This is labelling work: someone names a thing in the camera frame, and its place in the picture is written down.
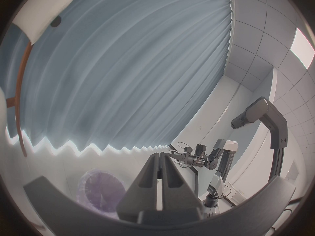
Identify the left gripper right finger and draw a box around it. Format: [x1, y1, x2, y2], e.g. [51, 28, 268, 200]
[161, 152, 205, 219]

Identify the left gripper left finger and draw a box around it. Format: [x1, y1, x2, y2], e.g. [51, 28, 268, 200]
[116, 153, 161, 224]

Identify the purple plastic bag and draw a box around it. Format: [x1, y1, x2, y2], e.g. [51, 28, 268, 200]
[76, 170, 126, 214]

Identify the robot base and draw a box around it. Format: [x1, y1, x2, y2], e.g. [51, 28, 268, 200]
[170, 144, 248, 217]

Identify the white trash bin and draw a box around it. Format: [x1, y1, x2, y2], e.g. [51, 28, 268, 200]
[78, 171, 126, 214]

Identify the pale blue curtain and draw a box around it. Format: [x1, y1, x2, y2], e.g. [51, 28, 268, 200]
[0, 0, 234, 158]

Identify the ceiling light panel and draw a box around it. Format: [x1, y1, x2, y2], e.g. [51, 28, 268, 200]
[290, 27, 315, 70]

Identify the white padded wooden chair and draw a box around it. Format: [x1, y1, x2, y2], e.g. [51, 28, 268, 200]
[0, 0, 79, 158]

